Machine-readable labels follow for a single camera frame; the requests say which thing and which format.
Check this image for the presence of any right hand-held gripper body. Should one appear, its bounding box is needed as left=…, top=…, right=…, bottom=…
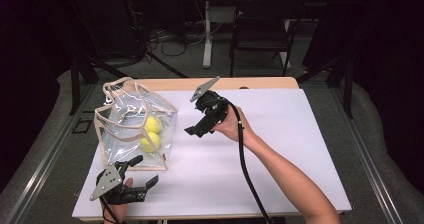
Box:
left=189, top=76, right=231, bottom=134

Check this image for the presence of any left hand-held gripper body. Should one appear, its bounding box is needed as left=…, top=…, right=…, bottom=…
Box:
left=89, top=160, right=149, bottom=206

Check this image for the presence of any yellow tennis ball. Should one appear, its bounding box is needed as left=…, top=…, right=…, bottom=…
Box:
left=144, top=115, right=164, bottom=134
left=139, top=131, right=162, bottom=153

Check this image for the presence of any clear plastic bag beige trim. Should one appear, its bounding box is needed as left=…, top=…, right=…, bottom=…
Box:
left=93, top=76, right=179, bottom=172

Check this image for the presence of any person's right hand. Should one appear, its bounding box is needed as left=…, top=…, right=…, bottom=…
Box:
left=211, top=105, right=258, bottom=147

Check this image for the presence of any person's left hand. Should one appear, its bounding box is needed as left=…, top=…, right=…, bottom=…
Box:
left=103, top=176, right=135, bottom=224

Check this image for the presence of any wooden table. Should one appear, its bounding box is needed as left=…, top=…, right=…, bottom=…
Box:
left=79, top=76, right=348, bottom=222

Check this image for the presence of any white board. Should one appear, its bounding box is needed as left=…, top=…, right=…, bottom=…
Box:
left=71, top=87, right=353, bottom=220

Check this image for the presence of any black chair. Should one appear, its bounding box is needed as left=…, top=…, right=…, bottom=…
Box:
left=229, top=0, right=306, bottom=78

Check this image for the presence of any black metal stand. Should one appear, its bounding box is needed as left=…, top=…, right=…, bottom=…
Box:
left=295, top=55, right=354, bottom=120
left=68, top=47, right=101, bottom=116

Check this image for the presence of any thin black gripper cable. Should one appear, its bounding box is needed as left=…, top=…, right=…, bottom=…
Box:
left=99, top=196, right=121, bottom=224

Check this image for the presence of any thick black gripper cable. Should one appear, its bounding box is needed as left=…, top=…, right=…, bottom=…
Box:
left=213, top=97, right=273, bottom=224

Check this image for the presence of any grey metal rail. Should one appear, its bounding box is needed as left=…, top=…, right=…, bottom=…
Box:
left=0, top=83, right=98, bottom=224
left=331, top=83, right=405, bottom=224

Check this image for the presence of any tangle of cables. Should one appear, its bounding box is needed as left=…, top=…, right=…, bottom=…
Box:
left=146, top=23, right=209, bottom=58

